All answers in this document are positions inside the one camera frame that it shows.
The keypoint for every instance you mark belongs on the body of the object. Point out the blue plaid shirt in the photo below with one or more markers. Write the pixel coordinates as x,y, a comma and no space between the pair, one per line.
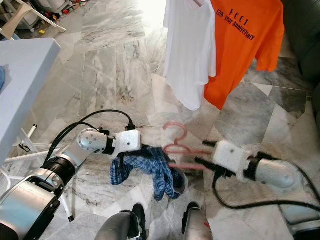
152,170

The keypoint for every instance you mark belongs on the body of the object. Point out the pink plastic hanger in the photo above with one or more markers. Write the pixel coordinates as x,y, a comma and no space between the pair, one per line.
175,148
198,2

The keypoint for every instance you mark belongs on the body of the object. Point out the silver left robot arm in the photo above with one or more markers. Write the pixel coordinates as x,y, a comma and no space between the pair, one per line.
40,205

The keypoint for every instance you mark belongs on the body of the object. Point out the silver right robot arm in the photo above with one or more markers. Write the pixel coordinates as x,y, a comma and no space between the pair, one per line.
275,172

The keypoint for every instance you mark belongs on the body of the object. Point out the robot right leg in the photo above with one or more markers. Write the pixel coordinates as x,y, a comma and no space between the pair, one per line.
197,227

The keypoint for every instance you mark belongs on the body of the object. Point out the robot leg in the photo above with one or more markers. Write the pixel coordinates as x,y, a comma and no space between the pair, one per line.
197,227
120,227

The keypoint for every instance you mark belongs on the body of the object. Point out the robot left leg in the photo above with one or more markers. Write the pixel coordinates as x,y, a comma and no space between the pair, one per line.
120,227

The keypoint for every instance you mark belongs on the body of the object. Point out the orange printed T-shirt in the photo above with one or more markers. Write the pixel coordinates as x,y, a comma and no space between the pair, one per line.
245,60

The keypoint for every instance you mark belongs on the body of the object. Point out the white T-shirt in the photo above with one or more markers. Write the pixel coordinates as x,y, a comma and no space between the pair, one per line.
190,50

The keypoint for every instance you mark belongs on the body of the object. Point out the dark green sofa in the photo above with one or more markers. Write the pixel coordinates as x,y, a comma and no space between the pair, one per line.
305,35

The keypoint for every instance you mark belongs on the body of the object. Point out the beige plastic chair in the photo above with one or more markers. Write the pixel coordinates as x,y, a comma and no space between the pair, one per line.
25,12

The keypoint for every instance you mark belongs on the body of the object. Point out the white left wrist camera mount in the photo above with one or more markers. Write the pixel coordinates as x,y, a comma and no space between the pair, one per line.
128,140

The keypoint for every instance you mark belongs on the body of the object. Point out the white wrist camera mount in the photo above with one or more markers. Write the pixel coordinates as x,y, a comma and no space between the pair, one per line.
230,156
128,140

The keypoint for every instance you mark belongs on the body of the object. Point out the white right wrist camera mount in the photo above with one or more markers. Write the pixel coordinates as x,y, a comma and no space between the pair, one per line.
230,156

